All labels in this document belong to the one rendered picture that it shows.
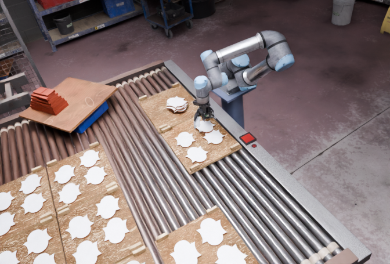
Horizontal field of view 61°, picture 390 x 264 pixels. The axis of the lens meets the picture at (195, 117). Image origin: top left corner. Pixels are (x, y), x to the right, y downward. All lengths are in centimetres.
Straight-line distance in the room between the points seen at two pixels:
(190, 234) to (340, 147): 205
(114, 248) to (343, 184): 200
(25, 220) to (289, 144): 231
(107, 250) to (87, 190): 42
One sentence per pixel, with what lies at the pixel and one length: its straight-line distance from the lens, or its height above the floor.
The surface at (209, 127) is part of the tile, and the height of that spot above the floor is 96.
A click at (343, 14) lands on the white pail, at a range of 537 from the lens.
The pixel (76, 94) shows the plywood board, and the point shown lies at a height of 104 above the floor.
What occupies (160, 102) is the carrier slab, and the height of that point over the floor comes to 94.
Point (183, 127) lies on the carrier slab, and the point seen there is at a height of 94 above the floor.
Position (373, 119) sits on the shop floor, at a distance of 373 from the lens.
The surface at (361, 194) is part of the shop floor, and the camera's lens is 304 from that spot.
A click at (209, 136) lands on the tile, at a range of 204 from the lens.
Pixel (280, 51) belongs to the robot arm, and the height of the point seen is 138.
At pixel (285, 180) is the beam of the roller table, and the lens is 183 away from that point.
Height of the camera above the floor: 234
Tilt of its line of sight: 39 degrees down
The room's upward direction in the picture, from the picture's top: 10 degrees counter-clockwise
